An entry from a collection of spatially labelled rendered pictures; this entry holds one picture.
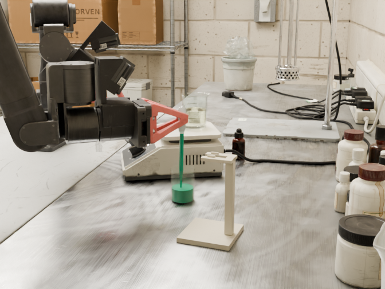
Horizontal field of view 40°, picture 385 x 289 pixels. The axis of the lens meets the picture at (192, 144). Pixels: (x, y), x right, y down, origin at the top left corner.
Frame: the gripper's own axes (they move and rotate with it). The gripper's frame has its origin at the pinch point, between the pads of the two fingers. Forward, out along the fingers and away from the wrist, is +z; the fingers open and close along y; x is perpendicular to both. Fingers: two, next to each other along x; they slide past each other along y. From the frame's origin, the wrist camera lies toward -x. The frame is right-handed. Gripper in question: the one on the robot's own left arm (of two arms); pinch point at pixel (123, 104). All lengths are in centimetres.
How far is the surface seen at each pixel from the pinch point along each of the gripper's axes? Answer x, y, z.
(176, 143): -1.7, -10.2, 11.4
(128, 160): 7.1, -8.4, 6.6
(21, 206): 22.3, -21.2, -5.3
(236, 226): -0.6, -37.2, 19.8
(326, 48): -84, 207, 105
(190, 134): -4.9, -10.4, 12.4
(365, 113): -38, 28, 59
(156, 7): -33, 212, 8
